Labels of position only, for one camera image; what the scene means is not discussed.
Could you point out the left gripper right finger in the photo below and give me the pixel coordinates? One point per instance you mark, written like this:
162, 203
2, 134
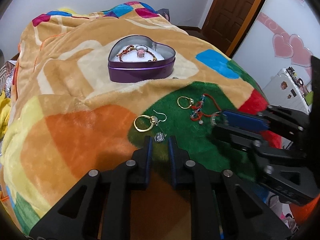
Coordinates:
178, 157

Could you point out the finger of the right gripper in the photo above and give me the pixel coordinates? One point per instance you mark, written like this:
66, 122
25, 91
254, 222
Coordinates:
245, 121
237, 138

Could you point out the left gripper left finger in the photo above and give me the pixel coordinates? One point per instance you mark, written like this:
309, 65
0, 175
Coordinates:
141, 170

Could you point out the silver crystal earring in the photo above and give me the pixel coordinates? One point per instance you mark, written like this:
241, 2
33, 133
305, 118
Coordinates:
160, 136

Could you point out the white suitcase with stickers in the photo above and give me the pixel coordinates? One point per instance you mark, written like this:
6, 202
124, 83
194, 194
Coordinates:
287, 90

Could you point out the colourful plush blanket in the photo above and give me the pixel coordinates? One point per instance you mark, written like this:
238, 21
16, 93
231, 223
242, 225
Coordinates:
67, 116

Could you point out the purple heart-shaped tin box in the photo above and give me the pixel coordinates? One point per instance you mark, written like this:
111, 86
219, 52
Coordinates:
137, 58

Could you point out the brown wooden door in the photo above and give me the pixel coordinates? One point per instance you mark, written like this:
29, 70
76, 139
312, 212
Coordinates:
228, 21

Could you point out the purple bag behind bed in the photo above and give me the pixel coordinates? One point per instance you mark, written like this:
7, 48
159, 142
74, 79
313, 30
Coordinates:
165, 13

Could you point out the yellow cloth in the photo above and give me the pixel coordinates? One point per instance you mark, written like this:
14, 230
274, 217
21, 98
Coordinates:
5, 109

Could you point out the patterned bed sheet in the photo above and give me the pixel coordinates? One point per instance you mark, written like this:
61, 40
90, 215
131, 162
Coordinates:
7, 76

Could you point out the yellow pillow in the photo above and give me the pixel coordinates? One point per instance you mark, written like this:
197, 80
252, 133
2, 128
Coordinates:
67, 10

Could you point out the pink heart wall sticker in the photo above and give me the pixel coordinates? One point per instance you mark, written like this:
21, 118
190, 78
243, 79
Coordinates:
287, 46

